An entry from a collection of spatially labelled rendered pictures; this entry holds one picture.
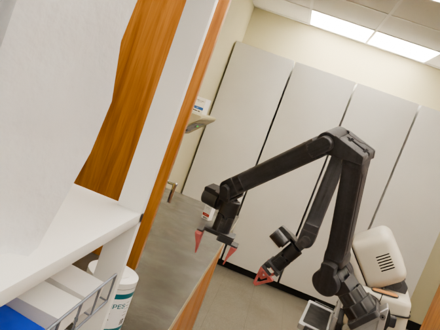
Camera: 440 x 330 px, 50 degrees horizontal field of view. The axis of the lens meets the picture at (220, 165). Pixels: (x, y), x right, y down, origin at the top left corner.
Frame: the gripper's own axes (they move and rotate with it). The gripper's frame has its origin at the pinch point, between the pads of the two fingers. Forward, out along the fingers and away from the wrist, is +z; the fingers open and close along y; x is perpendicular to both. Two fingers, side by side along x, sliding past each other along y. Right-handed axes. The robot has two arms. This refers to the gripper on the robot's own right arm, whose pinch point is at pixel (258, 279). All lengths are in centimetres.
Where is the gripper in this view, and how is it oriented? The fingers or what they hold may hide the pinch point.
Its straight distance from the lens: 187.4
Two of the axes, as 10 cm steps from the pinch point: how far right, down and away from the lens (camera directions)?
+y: -3.1, 0.1, -9.5
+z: -7.1, 6.7, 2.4
